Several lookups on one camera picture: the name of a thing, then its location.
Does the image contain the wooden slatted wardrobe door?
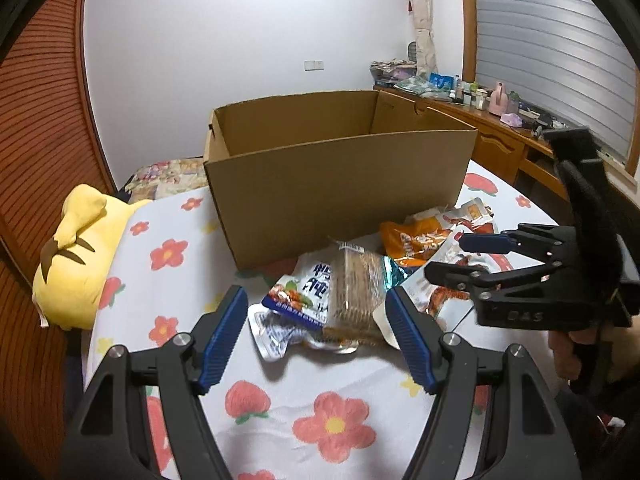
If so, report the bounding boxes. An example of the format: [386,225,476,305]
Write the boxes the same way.
[0,0,118,461]

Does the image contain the white orange snack packet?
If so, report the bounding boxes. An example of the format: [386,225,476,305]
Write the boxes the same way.
[405,197,496,236]

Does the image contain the pink bottle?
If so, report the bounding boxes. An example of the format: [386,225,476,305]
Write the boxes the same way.
[489,81,510,116]

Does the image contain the white red-print snack packet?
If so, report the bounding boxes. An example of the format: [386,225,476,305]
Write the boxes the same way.
[372,230,511,351]

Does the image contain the floral pillow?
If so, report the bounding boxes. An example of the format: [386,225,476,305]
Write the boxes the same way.
[120,158,208,204]

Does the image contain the wooden cabinet desk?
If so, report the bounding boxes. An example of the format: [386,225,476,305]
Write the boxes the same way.
[372,85,581,201]

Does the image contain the brown cardboard box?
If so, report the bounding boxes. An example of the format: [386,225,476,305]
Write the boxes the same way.
[203,86,478,271]

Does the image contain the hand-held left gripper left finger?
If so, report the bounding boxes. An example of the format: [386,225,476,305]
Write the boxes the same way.
[60,285,251,480]

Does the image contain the beige curtain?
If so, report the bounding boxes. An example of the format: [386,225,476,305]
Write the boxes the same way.
[402,0,438,73]

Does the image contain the row of small bottles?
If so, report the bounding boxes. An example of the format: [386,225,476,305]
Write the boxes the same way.
[450,80,491,110]

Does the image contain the silver clear snack packet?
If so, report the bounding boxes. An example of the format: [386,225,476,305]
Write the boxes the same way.
[247,305,361,363]

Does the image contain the yellow plush toy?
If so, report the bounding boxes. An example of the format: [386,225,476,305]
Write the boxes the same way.
[32,184,153,331]

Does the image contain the grey window blind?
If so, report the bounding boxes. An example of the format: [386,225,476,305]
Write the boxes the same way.
[472,0,638,166]

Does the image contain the clear cracker packet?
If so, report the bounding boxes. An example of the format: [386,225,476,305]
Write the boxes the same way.
[322,240,421,348]

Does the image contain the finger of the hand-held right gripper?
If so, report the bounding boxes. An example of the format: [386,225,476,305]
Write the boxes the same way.
[425,260,561,306]
[460,223,573,261]

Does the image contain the blue white nut packet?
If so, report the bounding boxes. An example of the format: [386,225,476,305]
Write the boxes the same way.
[261,260,346,328]

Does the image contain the person's right hand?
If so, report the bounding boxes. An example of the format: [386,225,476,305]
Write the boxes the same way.
[548,332,581,378]

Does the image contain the white floral blanket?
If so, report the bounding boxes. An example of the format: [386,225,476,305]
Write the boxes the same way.
[82,160,566,480]

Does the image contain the pile of magazines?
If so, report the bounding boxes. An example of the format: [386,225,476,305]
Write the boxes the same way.
[370,58,418,86]

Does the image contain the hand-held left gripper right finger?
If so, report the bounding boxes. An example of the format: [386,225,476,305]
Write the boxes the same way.
[385,286,583,480]

